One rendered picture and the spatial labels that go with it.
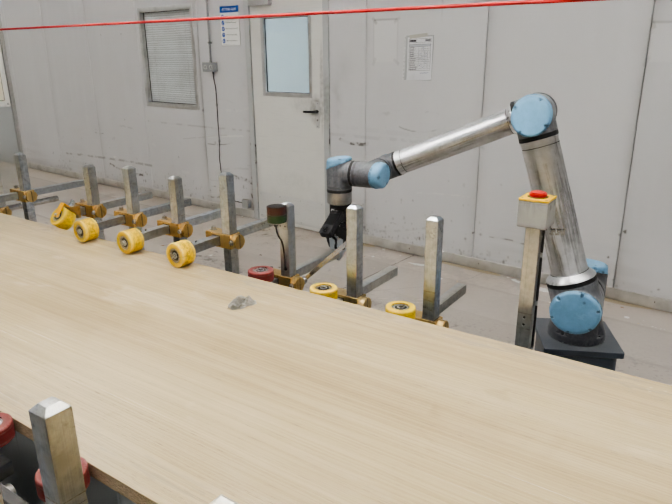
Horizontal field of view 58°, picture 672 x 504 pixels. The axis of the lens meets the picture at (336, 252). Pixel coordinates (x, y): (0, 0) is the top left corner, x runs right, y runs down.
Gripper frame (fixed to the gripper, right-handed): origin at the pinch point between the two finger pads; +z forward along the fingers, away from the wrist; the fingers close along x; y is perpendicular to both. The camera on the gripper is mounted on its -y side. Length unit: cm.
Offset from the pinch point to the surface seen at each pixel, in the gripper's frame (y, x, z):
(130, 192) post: -35, 69, -23
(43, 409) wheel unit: -143, -57, -34
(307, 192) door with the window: 249, 204, 50
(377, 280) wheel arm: -15.4, -26.6, -1.6
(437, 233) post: -34, -56, -27
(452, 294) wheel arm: -12, -51, -1
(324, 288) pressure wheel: -44, -26, -8
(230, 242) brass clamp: -36.3, 17.6, -12.8
